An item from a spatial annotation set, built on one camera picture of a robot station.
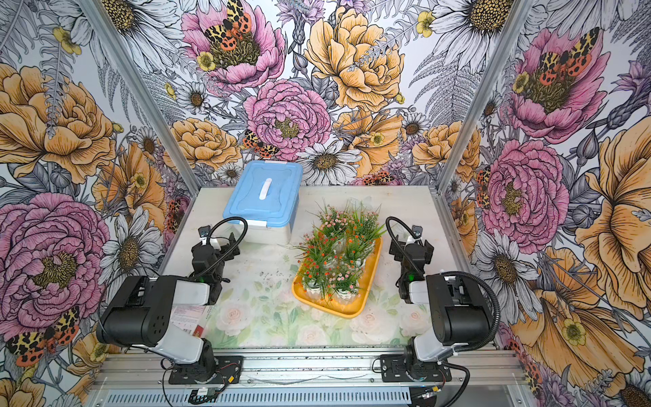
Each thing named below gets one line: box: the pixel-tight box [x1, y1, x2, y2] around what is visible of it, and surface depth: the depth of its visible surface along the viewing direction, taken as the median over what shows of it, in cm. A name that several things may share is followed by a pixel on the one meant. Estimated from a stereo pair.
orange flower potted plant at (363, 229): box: [344, 201, 388, 267], surface depth 93 cm
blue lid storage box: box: [222, 159, 304, 246], surface depth 99 cm
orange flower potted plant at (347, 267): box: [328, 234, 376, 303], surface depth 84 cm
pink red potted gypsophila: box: [289, 229, 340, 302], surface depth 85 cm
